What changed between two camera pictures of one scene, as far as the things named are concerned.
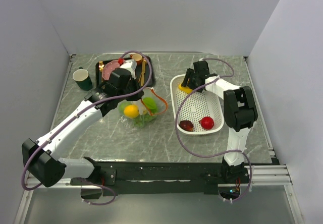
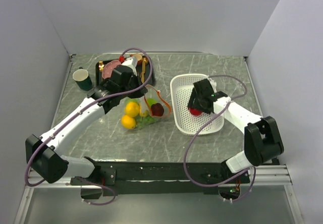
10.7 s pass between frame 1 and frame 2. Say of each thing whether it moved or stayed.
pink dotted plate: stayed
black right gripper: moved
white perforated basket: stayed
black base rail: stayed
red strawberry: moved
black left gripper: stayed
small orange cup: stayed
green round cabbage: moved
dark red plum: moved
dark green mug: stayed
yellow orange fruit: stayed
